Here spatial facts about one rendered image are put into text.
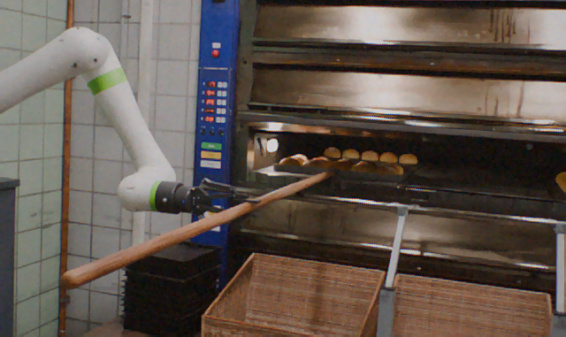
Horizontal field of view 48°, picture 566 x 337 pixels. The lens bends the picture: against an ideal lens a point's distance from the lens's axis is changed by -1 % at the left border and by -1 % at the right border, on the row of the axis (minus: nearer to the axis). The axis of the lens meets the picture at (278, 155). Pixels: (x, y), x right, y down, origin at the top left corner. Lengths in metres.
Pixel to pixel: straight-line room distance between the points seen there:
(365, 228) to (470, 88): 0.66
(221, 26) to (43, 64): 1.04
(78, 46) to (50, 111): 1.23
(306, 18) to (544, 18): 0.88
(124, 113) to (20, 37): 0.99
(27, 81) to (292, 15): 1.18
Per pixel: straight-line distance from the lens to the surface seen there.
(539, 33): 2.48
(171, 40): 2.82
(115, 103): 1.97
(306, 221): 2.61
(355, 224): 2.57
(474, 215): 2.12
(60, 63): 1.82
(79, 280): 1.08
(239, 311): 2.62
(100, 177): 3.01
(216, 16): 2.70
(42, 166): 3.00
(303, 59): 2.59
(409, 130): 2.34
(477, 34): 2.48
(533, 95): 2.48
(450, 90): 2.49
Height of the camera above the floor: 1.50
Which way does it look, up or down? 5 degrees down
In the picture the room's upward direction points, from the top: 3 degrees clockwise
